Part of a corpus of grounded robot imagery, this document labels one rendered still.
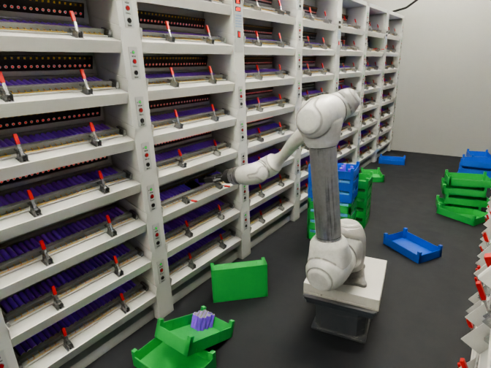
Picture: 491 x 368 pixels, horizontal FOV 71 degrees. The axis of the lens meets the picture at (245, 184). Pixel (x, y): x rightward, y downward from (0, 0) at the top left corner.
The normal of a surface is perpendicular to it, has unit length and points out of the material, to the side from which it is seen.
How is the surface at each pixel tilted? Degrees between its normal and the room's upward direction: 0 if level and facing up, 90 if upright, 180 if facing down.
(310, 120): 85
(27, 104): 107
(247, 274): 90
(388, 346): 0
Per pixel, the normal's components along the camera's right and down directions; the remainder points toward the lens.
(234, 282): 0.15, 0.31
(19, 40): 0.78, 0.43
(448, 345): -0.04, -0.95
